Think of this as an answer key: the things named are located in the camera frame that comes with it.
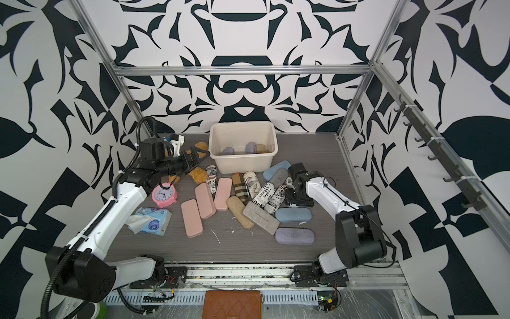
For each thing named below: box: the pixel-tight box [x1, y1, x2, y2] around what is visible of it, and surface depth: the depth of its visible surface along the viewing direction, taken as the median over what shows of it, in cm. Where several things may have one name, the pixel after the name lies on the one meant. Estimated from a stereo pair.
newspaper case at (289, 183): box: [286, 176, 295, 191], surface depth 98 cm
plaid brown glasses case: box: [232, 172, 251, 206], surface depth 98 cm
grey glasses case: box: [268, 167, 289, 190], surface depth 99 cm
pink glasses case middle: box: [194, 182, 217, 219], surface depth 91 cm
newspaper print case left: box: [205, 164, 218, 201], surface depth 101 cm
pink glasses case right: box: [213, 178, 233, 211], surface depth 95 cm
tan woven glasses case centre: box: [226, 195, 255, 230], surface depth 88 cm
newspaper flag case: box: [263, 183, 289, 214], surface depth 91 cm
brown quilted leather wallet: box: [201, 289, 263, 319], surface depth 69 cm
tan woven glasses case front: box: [255, 144, 268, 154], surface depth 113 cm
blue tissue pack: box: [125, 206, 172, 236], surface depth 85 cm
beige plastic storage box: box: [208, 120, 279, 175], surface depth 107 cm
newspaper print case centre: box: [251, 182, 276, 209], surface depth 91 cm
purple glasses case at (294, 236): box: [274, 227, 315, 246], surface depth 83 cm
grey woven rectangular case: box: [242, 200, 281, 236], surface depth 85 cm
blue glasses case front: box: [274, 207, 313, 224], surface depth 89 cm
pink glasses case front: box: [180, 198, 204, 238], surface depth 89 cm
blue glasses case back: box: [262, 160, 292, 182], surface depth 103 cm
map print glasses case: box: [243, 170, 262, 199], surface depth 98 cm
